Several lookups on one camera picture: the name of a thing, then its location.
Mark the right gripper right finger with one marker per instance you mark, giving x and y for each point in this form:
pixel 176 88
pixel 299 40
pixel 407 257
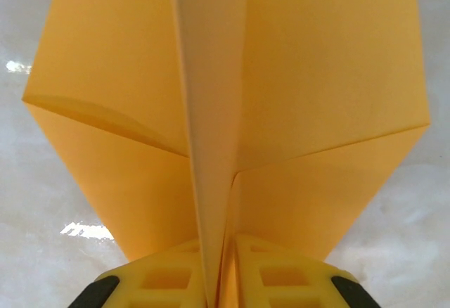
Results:
pixel 281 283

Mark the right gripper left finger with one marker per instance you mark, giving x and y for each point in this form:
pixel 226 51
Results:
pixel 165 283

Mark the orange paper sheet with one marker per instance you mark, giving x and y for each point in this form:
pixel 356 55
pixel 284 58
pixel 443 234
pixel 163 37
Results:
pixel 281 76

